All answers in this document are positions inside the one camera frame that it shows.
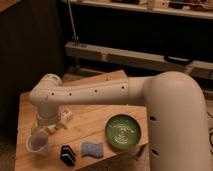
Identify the wooden shelf beam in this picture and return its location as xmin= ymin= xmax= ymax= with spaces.
xmin=65 ymin=42 xmax=213 ymax=80

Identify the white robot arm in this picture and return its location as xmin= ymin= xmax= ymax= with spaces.
xmin=30 ymin=71 xmax=213 ymax=171

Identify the black white striped eraser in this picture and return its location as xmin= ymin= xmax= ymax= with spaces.
xmin=60 ymin=145 xmax=76 ymax=166

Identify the black handle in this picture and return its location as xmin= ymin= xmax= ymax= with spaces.
xmin=164 ymin=56 xmax=193 ymax=65

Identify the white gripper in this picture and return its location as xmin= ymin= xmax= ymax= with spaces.
xmin=34 ymin=108 xmax=73 ymax=134

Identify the green plate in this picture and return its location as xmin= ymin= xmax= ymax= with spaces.
xmin=105 ymin=114 xmax=142 ymax=150

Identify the metal pole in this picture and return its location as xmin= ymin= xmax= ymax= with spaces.
xmin=67 ymin=0 xmax=79 ymax=46

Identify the blue sponge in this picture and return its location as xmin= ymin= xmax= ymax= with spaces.
xmin=81 ymin=142 xmax=103 ymax=158

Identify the clear plastic cup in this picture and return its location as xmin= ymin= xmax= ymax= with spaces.
xmin=26 ymin=131 xmax=49 ymax=155

